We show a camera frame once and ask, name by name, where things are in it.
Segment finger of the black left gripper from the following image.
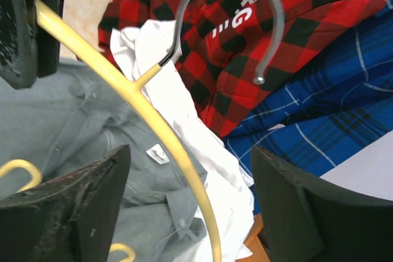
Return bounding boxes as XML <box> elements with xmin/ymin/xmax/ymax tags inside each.
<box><xmin>1</xmin><ymin>0</ymin><xmax>37</xmax><ymax>89</ymax></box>
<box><xmin>32</xmin><ymin>0</ymin><xmax>64</xmax><ymax>78</ymax></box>

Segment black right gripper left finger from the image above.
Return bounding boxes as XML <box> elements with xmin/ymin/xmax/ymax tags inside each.
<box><xmin>1</xmin><ymin>145</ymin><xmax>130</xmax><ymax>261</ymax></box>

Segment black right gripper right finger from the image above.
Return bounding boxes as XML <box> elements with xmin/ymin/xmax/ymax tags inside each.
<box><xmin>251</xmin><ymin>147</ymin><xmax>392</xmax><ymax>261</ymax></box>

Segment yellow hanger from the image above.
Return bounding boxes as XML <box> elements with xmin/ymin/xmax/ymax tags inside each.
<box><xmin>1</xmin><ymin>0</ymin><xmax>284</xmax><ymax>261</ymax></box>

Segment white shirt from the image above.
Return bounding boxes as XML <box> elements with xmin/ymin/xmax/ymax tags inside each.
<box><xmin>110</xmin><ymin>20</ymin><xmax>254</xmax><ymax>261</ymax></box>

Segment blue plaid shirt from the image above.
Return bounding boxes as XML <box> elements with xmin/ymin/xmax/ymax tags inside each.
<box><xmin>222</xmin><ymin>0</ymin><xmax>393</xmax><ymax>189</ymax></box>

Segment red black plaid shirt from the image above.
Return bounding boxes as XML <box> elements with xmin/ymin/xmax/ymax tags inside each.
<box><xmin>98</xmin><ymin>0</ymin><xmax>393</xmax><ymax>139</ymax></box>

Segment wooden compartment tray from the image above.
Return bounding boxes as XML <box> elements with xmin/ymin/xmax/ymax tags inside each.
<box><xmin>238</xmin><ymin>214</ymin><xmax>270</xmax><ymax>262</ymax></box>

